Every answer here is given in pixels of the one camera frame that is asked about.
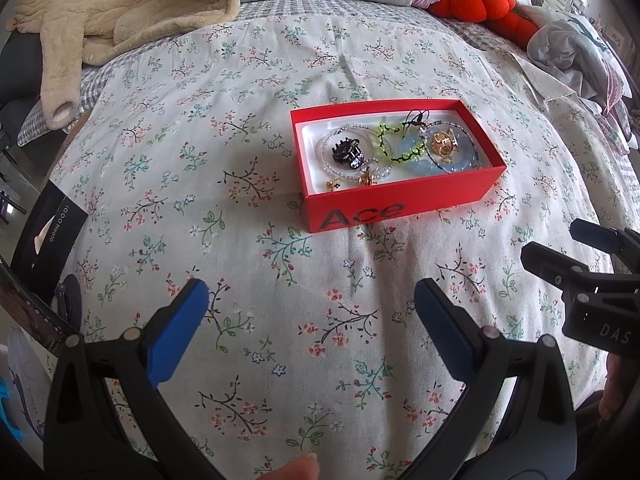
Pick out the grey crumpled clothes pile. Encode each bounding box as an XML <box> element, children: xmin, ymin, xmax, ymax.
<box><xmin>526</xmin><ymin>10</ymin><xmax>633</xmax><ymax>113</ymax></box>

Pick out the light blue bead bracelet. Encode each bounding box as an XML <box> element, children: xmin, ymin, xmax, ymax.
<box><xmin>394</xmin><ymin>134</ymin><xmax>482</xmax><ymax>174</ymax></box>

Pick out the person's right hand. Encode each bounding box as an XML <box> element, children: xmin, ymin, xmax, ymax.
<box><xmin>598</xmin><ymin>352</ymin><xmax>624</xmax><ymax>422</ymax></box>

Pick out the gold hair claw clip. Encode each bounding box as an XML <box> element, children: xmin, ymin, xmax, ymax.
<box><xmin>428</xmin><ymin>128</ymin><xmax>462</xmax><ymax>157</ymax></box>

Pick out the person's left hand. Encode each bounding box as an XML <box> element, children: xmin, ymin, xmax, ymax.
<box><xmin>276</xmin><ymin>453</ymin><xmax>322</xmax><ymax>480</ymax></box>

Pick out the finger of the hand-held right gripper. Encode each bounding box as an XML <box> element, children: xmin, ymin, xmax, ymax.
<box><xmin>570</xmin><ymin>218</ymin><xmax>640</xmax><ymax>274</ymax></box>
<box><xmin>519</xmin><ymin>242</ymin><xmax>601</xmax><ymax>294</ymax></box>

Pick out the floral bed sheet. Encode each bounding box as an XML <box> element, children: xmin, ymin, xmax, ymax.
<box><xmin>42</xmin><ymin>10</ymin><xmax>638</xmax><ymax>480</ymax></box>

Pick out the black printed box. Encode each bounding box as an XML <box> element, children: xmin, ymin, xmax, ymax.
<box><xmin>10</xmin><ymin>179</ymin><xmax>89</xmax><ymax>307</ymax></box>

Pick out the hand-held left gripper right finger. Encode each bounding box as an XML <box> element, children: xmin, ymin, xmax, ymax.
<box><xmin>404</xmin><ymin>277</ymin><xmax>579</xmax><ymax>480</ymax></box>

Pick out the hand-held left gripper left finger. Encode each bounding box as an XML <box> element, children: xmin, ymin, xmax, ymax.
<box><xmin>42</xmin><ymin>279</ymin><xmax>227</xmax><ymax>480</ymax></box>

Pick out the clear bead bracelet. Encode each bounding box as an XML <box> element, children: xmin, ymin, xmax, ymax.
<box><xmin>320</xmin><ymin>126</ymin><xmax>397</xmax><ymax>179</ymax></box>

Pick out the dark small-bead bracelet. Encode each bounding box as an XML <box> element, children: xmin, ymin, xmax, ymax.
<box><xmin>419</xmin><ymin>119</ymin><xmax>485</xmax><ymax>172</ymax></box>

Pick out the black hair claw clip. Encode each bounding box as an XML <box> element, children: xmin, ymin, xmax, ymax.
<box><xmin>330</xmin><ymin>140</ymin><xmax>367</xmax><ymax>169</ymax></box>

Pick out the pink floral cloth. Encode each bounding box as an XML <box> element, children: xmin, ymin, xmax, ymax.
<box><xmin>597</xmin><ymin>97</ymin><xmax>640</xmax><ymax>153</ymax></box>

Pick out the red cardboard box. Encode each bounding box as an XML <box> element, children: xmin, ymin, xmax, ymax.
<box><xmin>290</xmin><ymin>99</ymin><xmax>508</xmax><ymax>234</ymax></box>

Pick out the orange plush toy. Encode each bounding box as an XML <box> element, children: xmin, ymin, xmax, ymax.
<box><xmin>429</xmin><ymin>0</ymin><xmax>543</xmax><ymax>47</ymax></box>

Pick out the beige fleece garment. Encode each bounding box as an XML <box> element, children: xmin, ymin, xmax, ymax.
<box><xmin>5</xmin><ymin>0</ymin><xmax>242</xmax><ymax>133</ymax></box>

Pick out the brown wooden bar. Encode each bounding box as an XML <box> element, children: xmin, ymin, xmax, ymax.
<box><xmin>0</xmin><ymin>260</ymin><xmax>82</xmax><ymax>348</ymax></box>

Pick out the green bead bracelet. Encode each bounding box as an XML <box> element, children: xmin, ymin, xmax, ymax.
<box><xmin>372</xmin><ymin>109</ymin><xmax>432</xmax><ymax>166</ymax></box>

